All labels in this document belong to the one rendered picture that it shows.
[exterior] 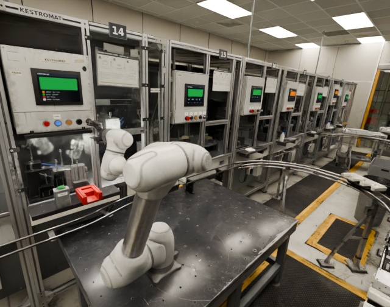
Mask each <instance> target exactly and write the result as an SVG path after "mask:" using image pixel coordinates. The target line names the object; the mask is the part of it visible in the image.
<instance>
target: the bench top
mask: <svg viewBox="0 0 390 307"><path fill-rule="evenodd" d="M185 189H186V185H185V186H182V187H179V189H178V190H176V191H173V192H170V193H167V195H165V196H164V197H163V198H162V200H161V202H160V206H159V208H158V211H157V214H156V217H155V220H154V223H155V222H164V223H166V224H167V225H168V226H169V227H170V228H171V230H172V232H173V235H174V251H178V252H179V255H178V256H177V257H176V258H175V259H174V260H175V261H176V262H178V263H179V264H181V269H179V270H177V271H175V272H173V273H172V274H170V275H169V276H167V277H166V278H164V279H163V280H161V282H159V284H157V285H155V284H153V282H152V280H151V278H150V277H149V276H148V275H147V273H144V274H143V275H142V276H140V277H139V278H137V279H136V280H134V281H133V282H131V283H129V284H128V285H126V286H123V287H121V288H116V289H112V288H108V287H107V286H106V285H105V283H104V281H103V279H102V277H101V273H100V269H101V265H102V263H103V262H104V260H105V259H106V257H108V256H109V255H110V254H111V252H112V251H113V250H114V248H115V247H116V245H117V244H118V242H119V241H120V240H122V239H124V236H125V233H126V228H127V224H128V221H129V216H130V212H131V209H132V205H133V204H131V205H129V206H127V207H125V208H123V209H121V210H119V211H117V212H115V213H113V214H112V215H113V216H112V217H106V218H104V219H102V220H100V221H98V222H96V223H94V224H92V225H89V226H87V227H85V228H83V229H80V230H77V231H75V232H72V233H70V234H67V235H64V236H61V237H59V238H58V239H59V241H60V243H61V245H62V247H63V249H64V251H65V253H66V255H67V257H68V259H69V261H70V263H71V265H72V267H73V269H74V271H75V274H76V276H77V278H78V280H79V282H80V284H81V286H82V288H83V291H84V293H85V295H86V296H87V299H88V301H89V302H90V305H91V307H210V306H211V305H212V304H213V303H214V302H215V301H216V300H217V299H219V298H220V297H221V296H222V295H223V294H224V293H225V292H226V291H227V290H228V289H230V288H231V287H232V286H233V285H234V284H235V283H236V282H237V281H238V280H239V279H240V278H241V277H242V276H243V275H244V274H245V273H246V272H247V271H248V270H249V269H251V268H252V267H253V266H254V265H255V264H256V263H257V262H258V261H259V260H260V259H262V257H264V256H265V254H267V252H268V251H270V249H272V248H273V247H274V246H275V245H276V244H277V243H278V242H279V241H280V240H281V239H283V238H284V237H285V236H286V235H287V234H288V233H289V232H290V231H291V230H292V229H293V228H294V227H295V226H296V225H297V223H298V222H299V220H297V219H295V218H293V217H290V216H288V215H286V214H283V213H281V212H279V211H277V210H275V209H273V208H270V207H268V206H266V205H263V204H262V203H260V202H257V201H255V200H252V199H250V198H248V197H246V196H244V195H242V194H240V193H237V192H235V191H233V190H231V189H228V188H226V187H224V186H222V185H219V184H217V183H215V182H213V181H211V180H209V179H207V178H205V179H202V180H199V181H197V182H195V184H194V189H193V192H194V194H191V193H189V192H188V191H185ZM232 206H233V207H232ZM260 213H261V214H260ZM216 214H217V216H216ZM104 216H105V215H104V214H102V215H100V216H96V217H93V218H91V219H88V220H85V221H82V222H79V223H76V224H74V225H70V226H68V227H65V228H62V229H59V230H56V231H55V232H56V234H57V235H60V234H62V233H66V232H68V231H71V230H74V229H76V228H79V227H82V226H84V225H86V224H89V223H91V222H93V221H96V220H98V219H100V218H102V217H104Z"/></svg>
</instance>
